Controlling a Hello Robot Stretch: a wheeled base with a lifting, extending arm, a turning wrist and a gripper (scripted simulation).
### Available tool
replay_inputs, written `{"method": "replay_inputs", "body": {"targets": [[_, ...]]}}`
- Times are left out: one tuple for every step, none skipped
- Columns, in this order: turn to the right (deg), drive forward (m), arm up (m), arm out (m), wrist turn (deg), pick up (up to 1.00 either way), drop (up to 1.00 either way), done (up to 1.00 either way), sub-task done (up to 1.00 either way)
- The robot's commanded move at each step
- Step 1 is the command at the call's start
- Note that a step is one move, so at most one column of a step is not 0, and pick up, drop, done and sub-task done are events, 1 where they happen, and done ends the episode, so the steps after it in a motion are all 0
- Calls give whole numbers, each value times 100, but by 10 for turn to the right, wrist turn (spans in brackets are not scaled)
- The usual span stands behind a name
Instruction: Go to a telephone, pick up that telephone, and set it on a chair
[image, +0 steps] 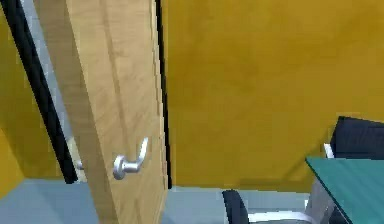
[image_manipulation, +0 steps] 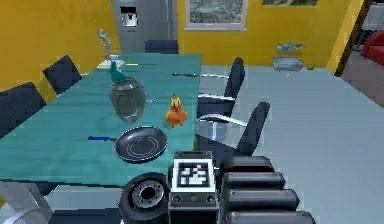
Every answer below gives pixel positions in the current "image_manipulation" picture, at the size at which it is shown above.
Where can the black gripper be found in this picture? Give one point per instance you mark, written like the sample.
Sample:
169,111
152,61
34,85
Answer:
145,197

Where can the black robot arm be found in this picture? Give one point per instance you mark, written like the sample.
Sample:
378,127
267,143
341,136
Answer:
253,190

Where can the black frying pan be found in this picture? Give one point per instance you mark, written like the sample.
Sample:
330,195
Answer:
141,144

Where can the dark blue armchair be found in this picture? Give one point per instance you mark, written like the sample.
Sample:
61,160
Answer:
161,46
62,74
223,93
83,216
18,106
230,140

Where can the orange squat bottle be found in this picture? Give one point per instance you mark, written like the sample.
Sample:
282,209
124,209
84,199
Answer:
175,115

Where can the teal dining table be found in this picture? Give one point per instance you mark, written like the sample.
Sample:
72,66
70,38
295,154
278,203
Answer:
83,126

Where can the clear glass vase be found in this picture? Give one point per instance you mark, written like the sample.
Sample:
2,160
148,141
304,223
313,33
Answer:
128,98

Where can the teal spray bottle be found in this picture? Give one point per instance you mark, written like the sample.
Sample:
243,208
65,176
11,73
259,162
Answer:
115,74

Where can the silver butter knife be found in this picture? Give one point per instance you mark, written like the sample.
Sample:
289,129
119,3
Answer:
190,75

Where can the white book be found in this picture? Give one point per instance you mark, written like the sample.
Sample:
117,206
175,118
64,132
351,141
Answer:
111,63

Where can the grey fridge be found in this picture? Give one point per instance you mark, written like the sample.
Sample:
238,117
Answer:
150,23

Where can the green framed picture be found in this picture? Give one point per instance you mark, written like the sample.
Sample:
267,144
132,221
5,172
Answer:
289,2

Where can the red sofa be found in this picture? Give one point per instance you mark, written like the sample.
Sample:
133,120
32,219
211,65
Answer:
374,48

